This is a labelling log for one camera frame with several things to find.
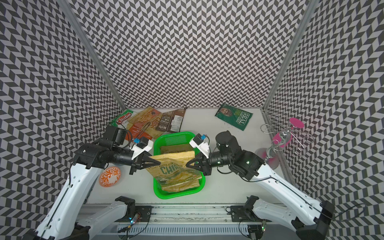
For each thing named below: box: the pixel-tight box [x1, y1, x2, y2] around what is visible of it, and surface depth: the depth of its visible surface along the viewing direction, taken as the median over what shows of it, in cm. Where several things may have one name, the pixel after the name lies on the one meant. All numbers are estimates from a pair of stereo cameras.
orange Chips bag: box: [127, 107, 165, 139], surface depth 110 cm
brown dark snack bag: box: [156, 108, 186, 133], surface depth 110 cm
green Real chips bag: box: [215, 104, 253, 131], surface depth 114 cm
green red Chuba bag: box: [108, 109, 138, 129], surface depth 111 cm
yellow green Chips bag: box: [146, 150, 202, 192], surface depth 64 cm
